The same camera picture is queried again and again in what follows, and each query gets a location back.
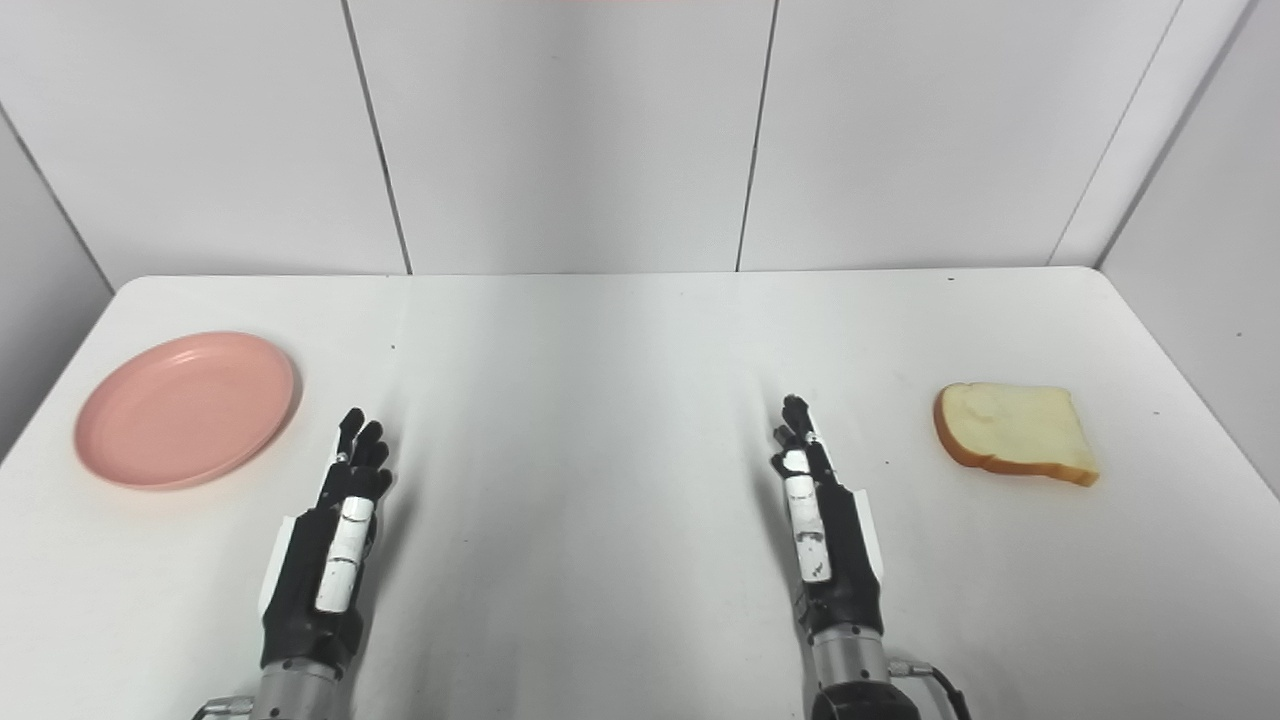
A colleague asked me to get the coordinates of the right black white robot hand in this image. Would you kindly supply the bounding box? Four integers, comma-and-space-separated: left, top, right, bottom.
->
769, 394, 887, 643

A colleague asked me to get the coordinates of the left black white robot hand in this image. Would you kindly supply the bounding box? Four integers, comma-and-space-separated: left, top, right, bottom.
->
258, 407, 395, 673

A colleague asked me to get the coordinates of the pink round plate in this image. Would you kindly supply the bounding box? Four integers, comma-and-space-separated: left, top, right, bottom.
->
73, 332, 298, 491

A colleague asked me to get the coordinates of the slice of white bread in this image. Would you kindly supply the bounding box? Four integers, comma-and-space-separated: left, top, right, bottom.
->
933, 383, 1101, 488

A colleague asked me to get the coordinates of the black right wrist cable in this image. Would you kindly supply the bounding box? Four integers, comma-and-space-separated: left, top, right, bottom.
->
888, 657, 972, 720

